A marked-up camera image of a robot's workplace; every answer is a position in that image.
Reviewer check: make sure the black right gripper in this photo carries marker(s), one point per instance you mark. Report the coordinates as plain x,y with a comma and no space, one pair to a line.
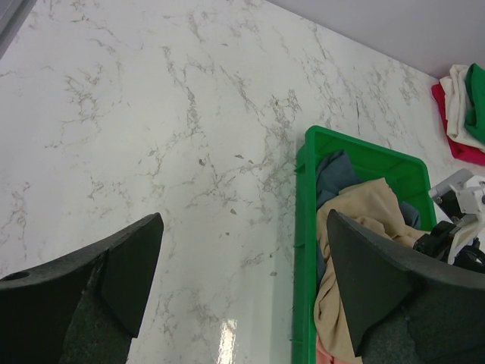
401,305

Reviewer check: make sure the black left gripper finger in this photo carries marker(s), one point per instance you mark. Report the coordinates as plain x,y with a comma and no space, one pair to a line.
86,306

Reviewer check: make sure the beige t shirt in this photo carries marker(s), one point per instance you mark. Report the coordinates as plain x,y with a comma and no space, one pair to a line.
374,205

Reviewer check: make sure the salmon pink t shirt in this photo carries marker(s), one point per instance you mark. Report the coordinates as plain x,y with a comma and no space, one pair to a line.
322,356

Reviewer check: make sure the green plastic bin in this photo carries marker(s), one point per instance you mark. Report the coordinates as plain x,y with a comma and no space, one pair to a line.
406,175

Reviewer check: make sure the blue grey t shirt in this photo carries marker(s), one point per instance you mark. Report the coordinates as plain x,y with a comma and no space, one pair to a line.
335,173

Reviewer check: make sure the folded green t shirt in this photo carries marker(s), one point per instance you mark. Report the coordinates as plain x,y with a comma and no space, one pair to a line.
475,87

